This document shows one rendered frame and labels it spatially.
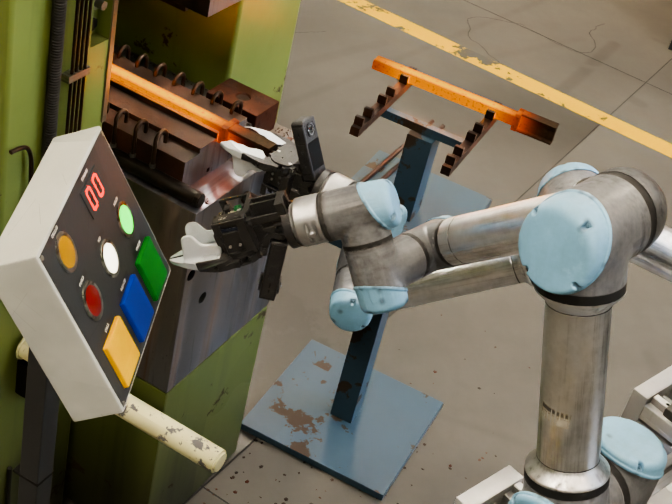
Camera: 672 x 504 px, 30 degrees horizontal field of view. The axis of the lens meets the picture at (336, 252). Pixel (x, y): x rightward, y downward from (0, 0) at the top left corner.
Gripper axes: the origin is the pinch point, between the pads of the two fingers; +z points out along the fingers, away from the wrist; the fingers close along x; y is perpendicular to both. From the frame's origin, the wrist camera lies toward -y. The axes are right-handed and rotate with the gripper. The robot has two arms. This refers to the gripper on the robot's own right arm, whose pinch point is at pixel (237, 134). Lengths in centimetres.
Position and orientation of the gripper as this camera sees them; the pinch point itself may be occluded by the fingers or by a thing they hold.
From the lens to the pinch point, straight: 233.8
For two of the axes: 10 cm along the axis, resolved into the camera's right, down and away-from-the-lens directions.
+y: -2.0, 7.9, 5.9
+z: -8.5, -4.4, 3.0
